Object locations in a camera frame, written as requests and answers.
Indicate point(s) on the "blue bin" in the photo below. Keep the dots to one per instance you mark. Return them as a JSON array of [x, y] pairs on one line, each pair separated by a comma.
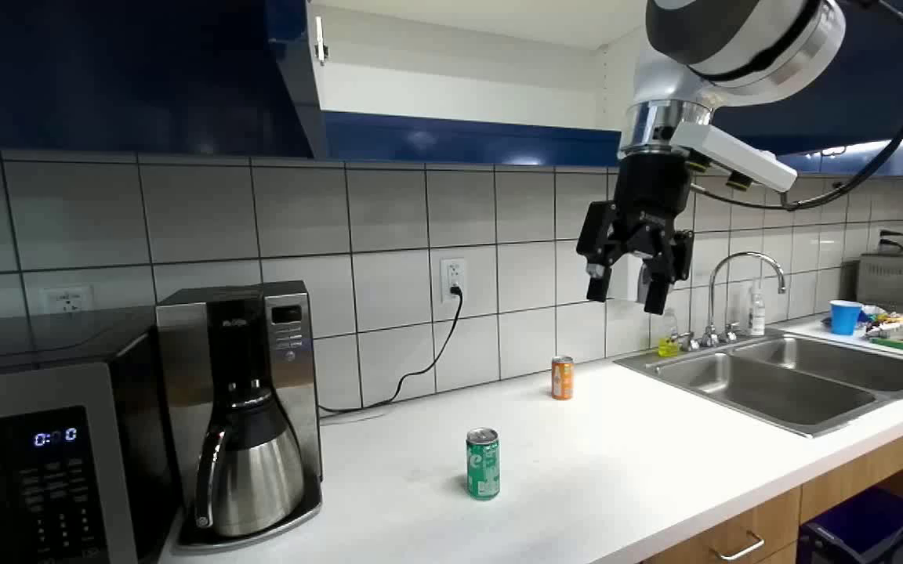
[[861, 522]]

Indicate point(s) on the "wooden base cabinet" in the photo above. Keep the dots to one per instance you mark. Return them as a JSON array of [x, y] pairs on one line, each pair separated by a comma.
[[848, 482]]

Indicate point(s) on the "small clear bottle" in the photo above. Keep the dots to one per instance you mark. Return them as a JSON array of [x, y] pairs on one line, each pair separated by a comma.
[[756, 314]]

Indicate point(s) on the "stainless steel double sink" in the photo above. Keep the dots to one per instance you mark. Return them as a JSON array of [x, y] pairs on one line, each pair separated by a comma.
[[784, 394]]

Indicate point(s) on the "blue cup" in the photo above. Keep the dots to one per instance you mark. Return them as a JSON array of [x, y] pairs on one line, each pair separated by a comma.
[[845, 318]]

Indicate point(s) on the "green soda can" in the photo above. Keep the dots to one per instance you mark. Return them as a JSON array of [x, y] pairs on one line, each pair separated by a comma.
[[485, 465]]

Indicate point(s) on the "yellow dish soap bottle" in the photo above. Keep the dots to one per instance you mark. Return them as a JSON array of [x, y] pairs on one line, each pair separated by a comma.
[[665, 345]]

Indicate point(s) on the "chrome gooseneck faucet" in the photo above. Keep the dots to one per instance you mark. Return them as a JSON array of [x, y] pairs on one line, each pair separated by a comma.
[[723, 275]]

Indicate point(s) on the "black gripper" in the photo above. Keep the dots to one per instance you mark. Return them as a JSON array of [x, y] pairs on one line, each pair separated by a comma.
[[648, 198]]

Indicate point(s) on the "white wall outlet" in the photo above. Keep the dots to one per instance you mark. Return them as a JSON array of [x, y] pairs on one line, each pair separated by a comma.
[[451, 275]]

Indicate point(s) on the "stainless steel carafe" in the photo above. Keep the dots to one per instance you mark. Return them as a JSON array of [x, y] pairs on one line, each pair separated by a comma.
[[250, 473]]

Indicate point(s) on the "black steel microwave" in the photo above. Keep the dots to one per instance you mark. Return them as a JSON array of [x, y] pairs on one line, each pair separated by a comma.
[[62, 459]]

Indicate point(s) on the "steel black coffee maker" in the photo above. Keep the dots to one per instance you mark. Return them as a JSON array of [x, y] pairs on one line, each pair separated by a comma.
[[283, 345]]

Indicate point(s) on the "orange soda can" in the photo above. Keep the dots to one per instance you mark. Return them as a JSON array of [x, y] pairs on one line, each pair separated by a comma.
[[562, 381]]

